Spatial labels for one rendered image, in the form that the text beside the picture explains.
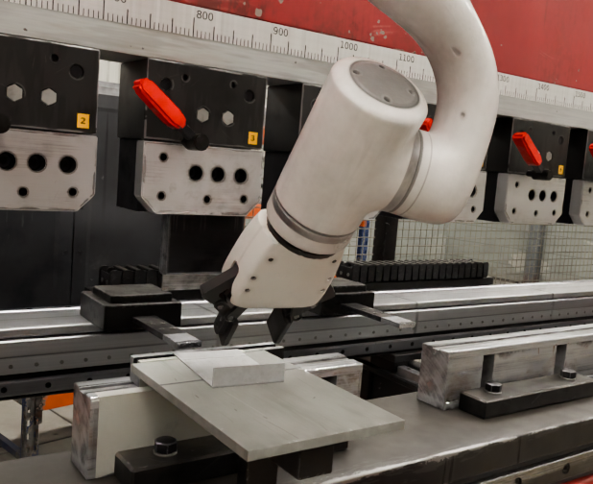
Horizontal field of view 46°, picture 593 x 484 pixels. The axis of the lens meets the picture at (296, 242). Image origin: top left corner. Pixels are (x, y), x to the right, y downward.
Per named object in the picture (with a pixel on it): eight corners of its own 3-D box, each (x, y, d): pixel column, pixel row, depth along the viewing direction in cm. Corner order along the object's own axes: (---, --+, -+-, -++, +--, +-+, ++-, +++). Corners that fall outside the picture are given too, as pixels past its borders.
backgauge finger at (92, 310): (144, 361, 85) (146, 322, 85) (79, 315, 106) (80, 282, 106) (229, 352, 92) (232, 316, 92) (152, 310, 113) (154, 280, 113)
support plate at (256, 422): (247, 462, 58) (248, 450, 58) (130, 372, 79) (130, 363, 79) (404, 429, 68) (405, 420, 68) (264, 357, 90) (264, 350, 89)
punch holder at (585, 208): (578, 225, 120) (590, 129, 118) (536, 220, 127) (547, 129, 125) (626, 227, 129) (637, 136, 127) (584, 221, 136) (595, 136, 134)
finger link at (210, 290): (275, 250, 67) (275, 284, 71) (196, 268, 65) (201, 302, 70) (278, 259, 66) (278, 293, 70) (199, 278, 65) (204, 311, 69)
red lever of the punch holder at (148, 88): (149, 73, 69) (212, 142, 74) (133, 76, 72) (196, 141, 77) (137, 85, 68) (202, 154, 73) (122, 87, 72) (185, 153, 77)
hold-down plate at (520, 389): (483, 420, 106) (486, 401, 106) (457, 408, 111) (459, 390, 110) (595, 396, 123) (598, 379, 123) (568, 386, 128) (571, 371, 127)
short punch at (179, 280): (165, 292, 81) (170, 211, 80) (157, 289, 83) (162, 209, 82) (239, 289, 87) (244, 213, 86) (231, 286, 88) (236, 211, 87)
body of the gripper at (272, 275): (343, 193, 68) (301, 267, 76) (249, 186, 64) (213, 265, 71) (370, 251, 64) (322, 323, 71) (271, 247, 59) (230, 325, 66)
